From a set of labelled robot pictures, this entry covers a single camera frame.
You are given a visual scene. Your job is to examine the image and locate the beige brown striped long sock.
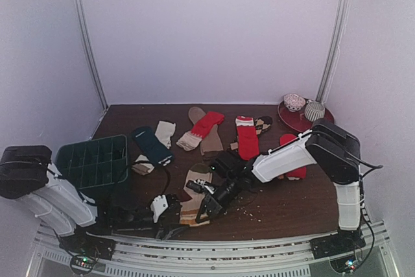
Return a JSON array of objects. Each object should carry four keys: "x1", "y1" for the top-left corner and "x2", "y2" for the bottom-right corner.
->
[{"x1": 180, "y1": 163, "x2": 213, "y2": 227}]

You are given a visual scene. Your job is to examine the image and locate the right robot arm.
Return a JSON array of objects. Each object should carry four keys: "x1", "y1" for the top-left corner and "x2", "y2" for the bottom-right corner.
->
[{"x1": 187, "y1": 119, "x2": 361, "y2": 252}]

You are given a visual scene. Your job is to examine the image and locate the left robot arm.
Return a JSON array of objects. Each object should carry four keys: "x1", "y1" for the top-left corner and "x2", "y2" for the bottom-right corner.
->
[{"x1": 1, "y1": 145, "x2": 188, "y2": 254}]

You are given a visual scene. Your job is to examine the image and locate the long red sock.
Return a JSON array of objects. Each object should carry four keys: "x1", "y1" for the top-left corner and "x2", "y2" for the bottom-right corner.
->
[{"x1": 235, "y1": 116, "x2": 260, "y2": 161}]

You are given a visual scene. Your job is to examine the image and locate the tan brown sock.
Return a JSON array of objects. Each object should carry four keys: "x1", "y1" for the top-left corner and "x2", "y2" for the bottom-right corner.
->
[{"x1": 188, "y1": 106, "x2": 224, "y2": 161}]

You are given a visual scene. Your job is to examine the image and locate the red and cream sock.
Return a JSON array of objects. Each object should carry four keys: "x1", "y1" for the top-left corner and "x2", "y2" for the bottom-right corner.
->
[{"x1": 176, "y1": 112, "x2": 224, "y2": 151}]

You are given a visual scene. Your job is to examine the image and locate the argyle patterned sock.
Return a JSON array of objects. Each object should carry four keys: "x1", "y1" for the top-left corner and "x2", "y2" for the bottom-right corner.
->
[{"x1": 230, "y1": 115, "x2": 273, "y2": 151}]

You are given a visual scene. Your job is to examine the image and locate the dark green compartment tray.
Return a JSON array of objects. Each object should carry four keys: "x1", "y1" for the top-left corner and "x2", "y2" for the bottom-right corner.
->
[{"x1": 55, "y1": 135, "x2": 130, "y2": 196}]

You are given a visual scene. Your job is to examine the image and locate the dark teal sock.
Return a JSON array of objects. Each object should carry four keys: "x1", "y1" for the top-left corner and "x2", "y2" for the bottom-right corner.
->
[{"x1": 132, "y1": 126, "x2": 174, "y2": 166}]

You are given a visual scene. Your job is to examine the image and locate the short red sock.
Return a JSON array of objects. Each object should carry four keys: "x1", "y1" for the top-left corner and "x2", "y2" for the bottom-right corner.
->
[{"x1": 279, "y1": 134, "x2": 307, "y2": 180}]

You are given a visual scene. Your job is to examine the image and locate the cream white sock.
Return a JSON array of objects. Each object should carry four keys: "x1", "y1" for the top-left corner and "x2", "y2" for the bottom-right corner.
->
[{"x1": 155, "y1": 121, "x2": 176, "y2": 149}]

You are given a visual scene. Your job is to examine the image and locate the red round plate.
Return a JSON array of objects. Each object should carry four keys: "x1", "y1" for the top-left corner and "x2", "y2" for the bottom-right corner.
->
[{"x1": 278, "y1": 99, "x2": 335, "y2": 133}]

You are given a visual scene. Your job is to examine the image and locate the patterned small bowl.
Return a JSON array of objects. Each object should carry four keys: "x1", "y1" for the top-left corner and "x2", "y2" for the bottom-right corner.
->
[{"x1": 283, "y1": 93, "x2": 306, "y2": 112}]

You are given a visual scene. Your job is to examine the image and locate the striped ceramic cup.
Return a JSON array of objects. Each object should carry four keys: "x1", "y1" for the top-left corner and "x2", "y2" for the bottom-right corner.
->
[{"x1": 304, "y1": 100, "x2": 326, "y2": 123}]

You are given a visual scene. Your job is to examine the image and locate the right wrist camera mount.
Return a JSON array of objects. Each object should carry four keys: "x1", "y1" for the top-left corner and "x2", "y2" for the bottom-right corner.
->
[{"x1": 186, "y1": 179, "x2": 217, "y2": 195}]

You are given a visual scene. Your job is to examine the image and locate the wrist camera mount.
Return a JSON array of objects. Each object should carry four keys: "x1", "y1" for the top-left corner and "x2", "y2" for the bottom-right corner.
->
[
  {"x1": 186, "y1": 179, "x2": 217, "y2": 195},
  {"x1": 150, "y1": 195, "x2": 169, "y2": 223}
]

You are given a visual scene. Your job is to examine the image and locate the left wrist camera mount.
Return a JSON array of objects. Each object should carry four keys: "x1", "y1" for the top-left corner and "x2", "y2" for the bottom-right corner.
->
[{"x1": 150, "y1": 195, "x2": 169, "y2": 223}]

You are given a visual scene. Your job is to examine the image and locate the right aluminium corner post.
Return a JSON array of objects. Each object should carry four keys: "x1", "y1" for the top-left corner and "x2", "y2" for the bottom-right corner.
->
[{"x1": 316, "y1": 0, "x2": 351, "y2": 104}]

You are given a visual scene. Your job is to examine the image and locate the aluminium corner post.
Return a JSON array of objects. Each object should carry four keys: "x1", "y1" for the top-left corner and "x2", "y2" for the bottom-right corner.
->
[
  {"x1": 74, "y1": 0, "x2": 109, "y2": 111},
  {"x1": 316, "y1": 0, "x2": 351, "y2": 104}
]

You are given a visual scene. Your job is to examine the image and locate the left aluminium corner post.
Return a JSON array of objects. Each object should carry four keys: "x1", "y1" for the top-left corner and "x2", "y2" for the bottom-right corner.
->
[{"x1": 74, "y1": 0, "x2": 109, "y2": 111}]

